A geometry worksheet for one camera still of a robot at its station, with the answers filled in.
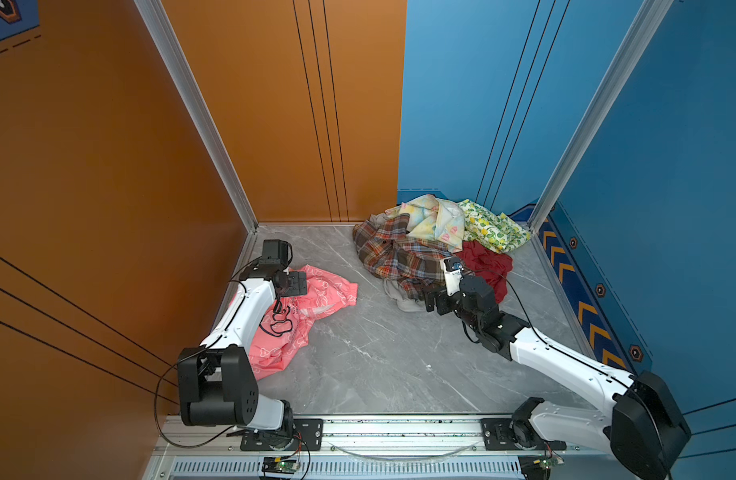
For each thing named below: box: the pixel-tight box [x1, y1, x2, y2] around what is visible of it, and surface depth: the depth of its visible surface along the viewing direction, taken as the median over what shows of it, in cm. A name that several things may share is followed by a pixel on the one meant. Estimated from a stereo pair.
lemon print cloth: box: [458, 199, 531, 253], surface depth 108 cm
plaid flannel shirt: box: [353, 213, 455, 299], surface depth 101 cm
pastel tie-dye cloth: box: [385, 194, 465, 253], surface depth 112 cm
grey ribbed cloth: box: [383, 278, 426, 312], surface depth 96 cm
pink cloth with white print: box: [250, 265, 359, 380], surface depth 87 cm
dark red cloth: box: [456, 240, 514, 304], surface depth 103 cm
